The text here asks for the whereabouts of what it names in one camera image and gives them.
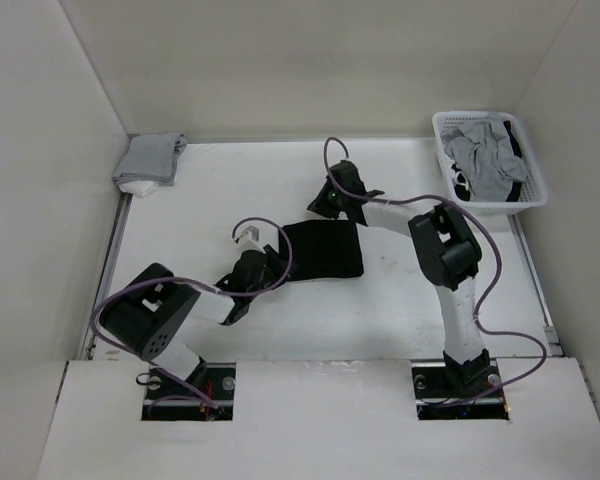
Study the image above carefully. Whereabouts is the black tank top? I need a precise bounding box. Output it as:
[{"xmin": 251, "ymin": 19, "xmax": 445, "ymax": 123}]
[{"xmin": 282, "ymin": 220, "xmax": 364, "ymax": 282}]

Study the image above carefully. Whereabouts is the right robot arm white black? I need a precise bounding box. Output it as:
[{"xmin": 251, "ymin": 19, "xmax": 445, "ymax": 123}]
[{"xmin": 308, "ymin": 160, "xmax": 490, "ymax": 396}]

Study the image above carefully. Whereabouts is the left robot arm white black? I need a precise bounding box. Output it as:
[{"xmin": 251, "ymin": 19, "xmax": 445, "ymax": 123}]
[{"xmin": 98, "ymin": 245, "xmax": 293, "ymax": 399}]

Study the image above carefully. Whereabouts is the crumpled grey tank top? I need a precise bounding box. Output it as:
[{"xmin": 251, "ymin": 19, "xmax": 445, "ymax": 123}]
[{"xmin": 442, "ymin": 112, "xmax": 529, "ymax": 199}]

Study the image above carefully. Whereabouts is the folded grey tank top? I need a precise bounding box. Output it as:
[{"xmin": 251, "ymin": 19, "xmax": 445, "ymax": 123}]
[{"xmin": 112, "ymin": 132, "xmax": 188, "ymax": 186}]

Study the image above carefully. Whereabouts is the black white garment in basket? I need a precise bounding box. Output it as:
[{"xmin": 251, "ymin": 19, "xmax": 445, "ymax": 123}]
[{"xmin": 447, "ymin": 119, "xmax": 525, "ymax": 204}]

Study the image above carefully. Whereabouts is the white plastic laundry basket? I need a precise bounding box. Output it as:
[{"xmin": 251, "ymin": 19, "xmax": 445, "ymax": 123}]
[{"xmin": 432, "ymin": 111, "xmax": 547, "ymax": 215}]

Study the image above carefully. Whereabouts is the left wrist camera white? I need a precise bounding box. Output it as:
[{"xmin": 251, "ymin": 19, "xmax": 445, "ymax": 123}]
[{"xmin": 235, "ymin": 226, "xmax": 263, "ymax": 252}]

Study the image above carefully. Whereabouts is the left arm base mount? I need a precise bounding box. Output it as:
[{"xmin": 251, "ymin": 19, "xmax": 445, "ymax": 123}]
[{"xmin": 136, "ymin": 363, "xmax": 237, "ymax": 422}]

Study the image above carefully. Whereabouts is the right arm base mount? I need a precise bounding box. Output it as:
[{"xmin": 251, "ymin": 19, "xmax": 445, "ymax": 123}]
[{"xmin": 411, "ymin": 361, "xmax": 509, "ymax": 421}]

